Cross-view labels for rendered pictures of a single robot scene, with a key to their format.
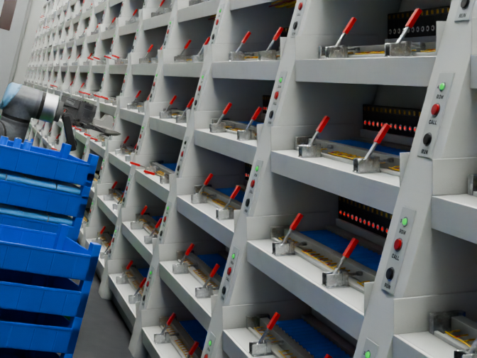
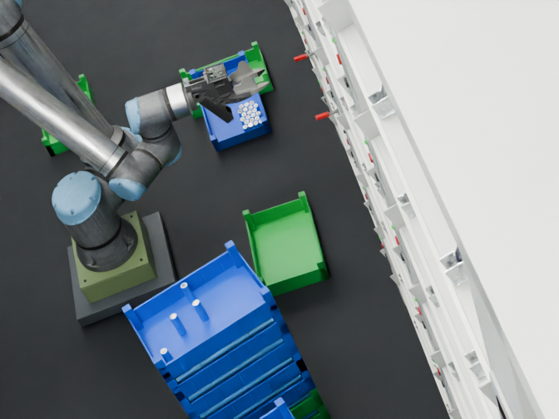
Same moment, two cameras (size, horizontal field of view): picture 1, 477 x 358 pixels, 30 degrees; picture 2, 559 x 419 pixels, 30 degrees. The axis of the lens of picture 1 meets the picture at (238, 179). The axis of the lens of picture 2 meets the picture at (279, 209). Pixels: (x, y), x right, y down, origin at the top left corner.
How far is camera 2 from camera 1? 1.82 m
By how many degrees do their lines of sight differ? 46
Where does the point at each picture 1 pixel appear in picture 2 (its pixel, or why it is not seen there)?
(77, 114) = (212, 96)
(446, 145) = not seen: outside the picture
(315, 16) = not seen: hidden behind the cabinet
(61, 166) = (241, 324)
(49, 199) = (249, 347)
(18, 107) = (151, 129)
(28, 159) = (209, 345)
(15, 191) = (217, 367)
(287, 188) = not seen: hidden behind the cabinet
